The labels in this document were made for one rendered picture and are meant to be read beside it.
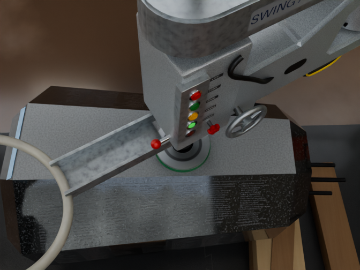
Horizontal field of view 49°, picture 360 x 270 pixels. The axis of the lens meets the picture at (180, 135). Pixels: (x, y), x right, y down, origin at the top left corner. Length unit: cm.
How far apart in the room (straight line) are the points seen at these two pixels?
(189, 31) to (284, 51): 44
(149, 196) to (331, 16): 91
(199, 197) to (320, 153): 123
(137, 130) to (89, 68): 153
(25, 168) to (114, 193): 35
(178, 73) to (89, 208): 87
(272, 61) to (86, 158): 65
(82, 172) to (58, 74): 161
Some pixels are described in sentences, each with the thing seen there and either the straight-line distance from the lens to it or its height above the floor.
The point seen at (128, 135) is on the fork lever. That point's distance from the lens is 133.
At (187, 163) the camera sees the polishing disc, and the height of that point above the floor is 88.
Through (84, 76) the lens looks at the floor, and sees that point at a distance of 279.
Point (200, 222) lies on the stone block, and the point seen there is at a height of 68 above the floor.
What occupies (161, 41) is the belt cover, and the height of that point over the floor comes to 161.
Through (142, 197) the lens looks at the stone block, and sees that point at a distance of 158.
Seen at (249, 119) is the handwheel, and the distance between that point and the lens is 122.
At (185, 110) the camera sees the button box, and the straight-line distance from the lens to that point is 98.
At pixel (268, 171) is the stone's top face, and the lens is 160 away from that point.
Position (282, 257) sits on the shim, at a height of 23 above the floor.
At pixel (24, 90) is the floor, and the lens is 283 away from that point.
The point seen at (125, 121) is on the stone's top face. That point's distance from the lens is 165.
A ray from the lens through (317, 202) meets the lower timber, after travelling 242.
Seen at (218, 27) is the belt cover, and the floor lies 166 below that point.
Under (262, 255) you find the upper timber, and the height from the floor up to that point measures 22.
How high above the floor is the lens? 227
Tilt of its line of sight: 64 degrees down
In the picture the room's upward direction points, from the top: 5 degrees clockwise
